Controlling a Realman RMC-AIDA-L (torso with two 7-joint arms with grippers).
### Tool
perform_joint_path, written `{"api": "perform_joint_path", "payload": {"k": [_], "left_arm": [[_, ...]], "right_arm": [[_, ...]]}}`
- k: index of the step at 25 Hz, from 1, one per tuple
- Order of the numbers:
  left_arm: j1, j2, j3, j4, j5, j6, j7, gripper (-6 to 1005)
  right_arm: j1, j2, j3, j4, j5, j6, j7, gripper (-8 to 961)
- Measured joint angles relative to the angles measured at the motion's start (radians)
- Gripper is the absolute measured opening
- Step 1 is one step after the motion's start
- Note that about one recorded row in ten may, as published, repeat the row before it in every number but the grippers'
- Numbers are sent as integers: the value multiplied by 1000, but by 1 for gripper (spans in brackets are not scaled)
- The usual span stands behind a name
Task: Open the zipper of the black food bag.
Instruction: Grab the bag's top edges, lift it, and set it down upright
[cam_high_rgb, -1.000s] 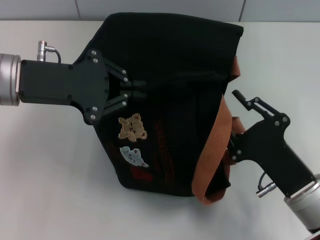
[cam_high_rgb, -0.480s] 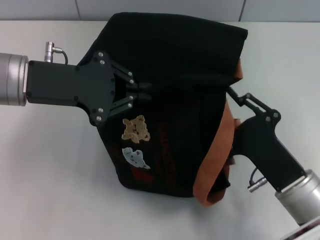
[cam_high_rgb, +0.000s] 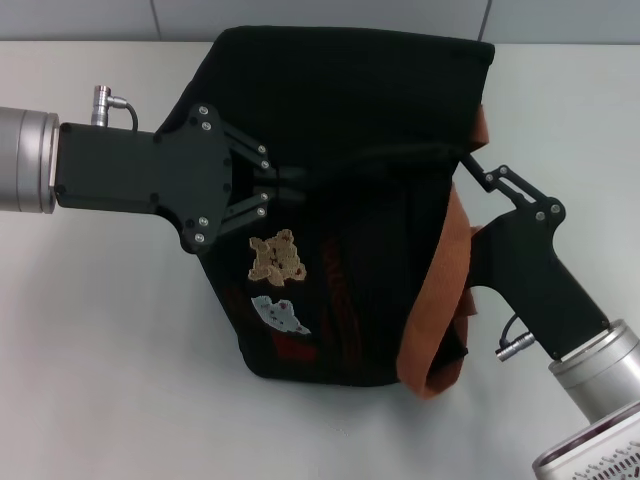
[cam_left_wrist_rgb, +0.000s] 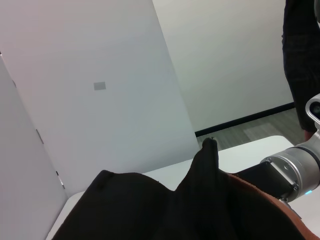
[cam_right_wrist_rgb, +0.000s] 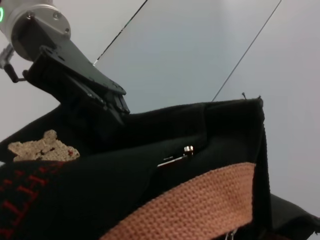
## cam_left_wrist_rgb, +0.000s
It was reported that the person in dark plaid clothes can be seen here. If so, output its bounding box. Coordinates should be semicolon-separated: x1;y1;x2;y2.
281;0;320;141

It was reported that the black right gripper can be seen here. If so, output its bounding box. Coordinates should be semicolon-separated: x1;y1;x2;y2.
235;161;285;200

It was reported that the black bag with orange handles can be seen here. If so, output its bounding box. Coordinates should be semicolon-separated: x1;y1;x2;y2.
51;136;320;240

